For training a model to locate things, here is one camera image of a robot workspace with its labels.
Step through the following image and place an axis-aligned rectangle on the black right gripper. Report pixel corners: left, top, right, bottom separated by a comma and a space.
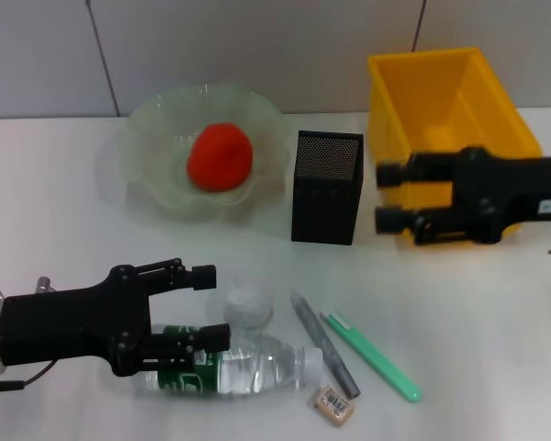
374, 146, 551, 247

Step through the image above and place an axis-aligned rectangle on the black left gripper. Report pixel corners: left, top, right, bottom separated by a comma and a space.
2, 264, 155, 378

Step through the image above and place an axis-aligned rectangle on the white paper ball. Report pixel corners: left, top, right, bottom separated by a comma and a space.
206, 282, 276, 328

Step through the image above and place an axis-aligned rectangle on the clear water bottle green label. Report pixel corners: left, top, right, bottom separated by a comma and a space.
132, 323, 325, 400

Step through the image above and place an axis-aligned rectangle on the grey glitter pen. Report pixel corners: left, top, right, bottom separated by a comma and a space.
288, 288, 362, 400

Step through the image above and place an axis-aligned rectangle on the orange fruit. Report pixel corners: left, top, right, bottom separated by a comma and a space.
186, 122, 253, 193

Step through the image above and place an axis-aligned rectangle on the mint green pen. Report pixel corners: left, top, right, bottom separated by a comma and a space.
319, 310, 423, 404

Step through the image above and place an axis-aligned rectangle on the black mesh pen holder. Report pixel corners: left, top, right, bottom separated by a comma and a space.
289, 130, 365, 246

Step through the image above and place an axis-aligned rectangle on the beige eraser with barcode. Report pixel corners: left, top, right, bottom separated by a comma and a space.
311, 384, 355, 427

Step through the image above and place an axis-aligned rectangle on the pale green glass fruit bowl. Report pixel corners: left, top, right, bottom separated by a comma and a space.
96, 82, 291, 231

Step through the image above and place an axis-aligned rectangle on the yellow plastic bin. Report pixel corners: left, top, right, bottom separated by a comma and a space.
365, 45, 544, 249

